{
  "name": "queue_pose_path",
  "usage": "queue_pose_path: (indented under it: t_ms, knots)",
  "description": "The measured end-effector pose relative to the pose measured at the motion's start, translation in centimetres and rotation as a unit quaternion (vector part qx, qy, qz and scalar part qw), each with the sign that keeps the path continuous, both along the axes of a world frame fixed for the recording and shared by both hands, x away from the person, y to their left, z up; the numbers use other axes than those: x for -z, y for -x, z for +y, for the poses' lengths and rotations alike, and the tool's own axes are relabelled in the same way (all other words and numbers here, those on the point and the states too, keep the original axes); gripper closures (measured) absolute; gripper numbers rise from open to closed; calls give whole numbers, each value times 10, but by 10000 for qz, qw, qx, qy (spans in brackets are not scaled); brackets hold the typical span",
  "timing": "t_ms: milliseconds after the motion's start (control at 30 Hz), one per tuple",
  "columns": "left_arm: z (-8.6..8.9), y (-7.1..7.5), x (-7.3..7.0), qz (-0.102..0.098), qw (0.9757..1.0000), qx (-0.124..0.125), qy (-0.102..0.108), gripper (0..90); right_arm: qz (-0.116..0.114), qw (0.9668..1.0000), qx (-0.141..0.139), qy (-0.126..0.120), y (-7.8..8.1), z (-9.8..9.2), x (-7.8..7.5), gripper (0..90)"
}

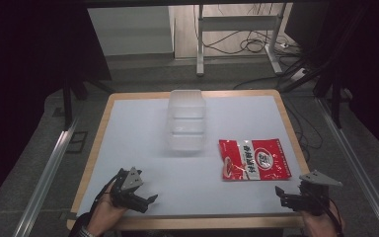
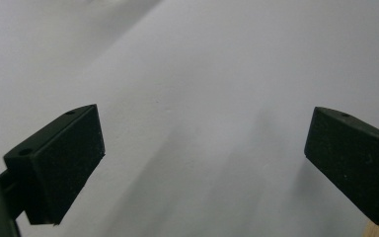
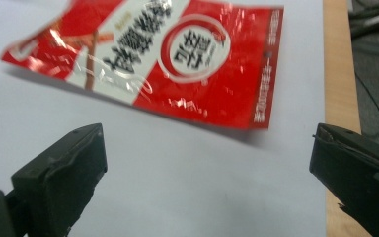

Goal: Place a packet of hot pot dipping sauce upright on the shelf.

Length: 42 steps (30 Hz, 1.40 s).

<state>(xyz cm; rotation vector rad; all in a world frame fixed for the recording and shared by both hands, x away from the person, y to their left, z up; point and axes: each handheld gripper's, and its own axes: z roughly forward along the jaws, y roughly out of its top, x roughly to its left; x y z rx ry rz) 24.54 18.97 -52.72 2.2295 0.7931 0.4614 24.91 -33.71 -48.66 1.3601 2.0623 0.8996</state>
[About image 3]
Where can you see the red and white snack packet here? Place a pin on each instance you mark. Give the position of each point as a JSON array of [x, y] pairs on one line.
[[164, 59]]

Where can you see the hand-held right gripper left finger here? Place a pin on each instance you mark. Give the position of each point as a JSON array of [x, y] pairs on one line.
[[59, 174]]

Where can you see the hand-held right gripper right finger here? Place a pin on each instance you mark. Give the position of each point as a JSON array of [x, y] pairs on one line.
[[358, 171]]

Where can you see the dark metal stand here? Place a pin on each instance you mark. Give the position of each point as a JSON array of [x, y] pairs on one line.
[[373, 19]]

